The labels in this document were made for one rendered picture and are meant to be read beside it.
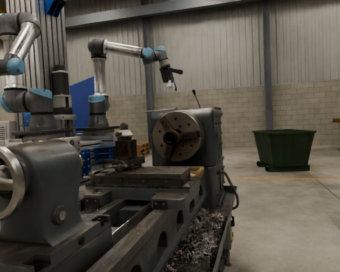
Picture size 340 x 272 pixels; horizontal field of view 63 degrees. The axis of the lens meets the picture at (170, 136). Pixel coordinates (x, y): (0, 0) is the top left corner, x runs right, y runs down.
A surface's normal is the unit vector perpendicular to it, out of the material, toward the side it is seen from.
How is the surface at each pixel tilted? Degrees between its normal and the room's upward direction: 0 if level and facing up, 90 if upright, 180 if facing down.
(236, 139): 90
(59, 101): 90
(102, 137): 90
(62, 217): 90
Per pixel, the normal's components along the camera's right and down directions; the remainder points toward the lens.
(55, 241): 0.67, -0.70
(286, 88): -0.25, 0.06
